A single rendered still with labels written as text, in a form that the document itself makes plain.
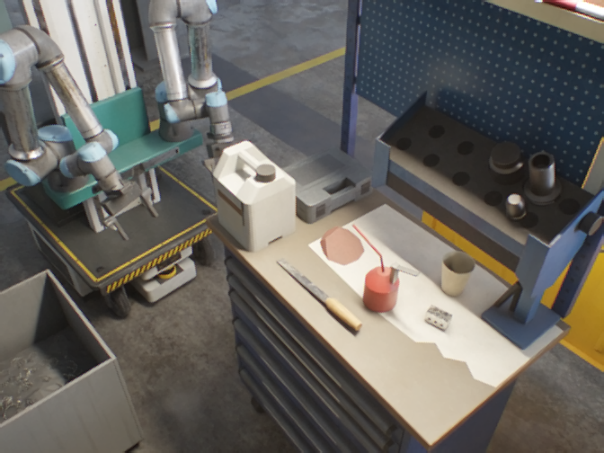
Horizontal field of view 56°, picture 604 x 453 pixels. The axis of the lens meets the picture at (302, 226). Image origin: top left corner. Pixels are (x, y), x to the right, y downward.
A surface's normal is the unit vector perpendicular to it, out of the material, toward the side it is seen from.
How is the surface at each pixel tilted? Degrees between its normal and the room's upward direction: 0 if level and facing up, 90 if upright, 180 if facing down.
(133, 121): 90
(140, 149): 0
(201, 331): 0
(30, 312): 90
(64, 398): 90
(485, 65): 90
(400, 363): 0
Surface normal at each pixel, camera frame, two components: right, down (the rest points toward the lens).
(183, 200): 0.00, -0.75
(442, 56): -0.79, 0.40
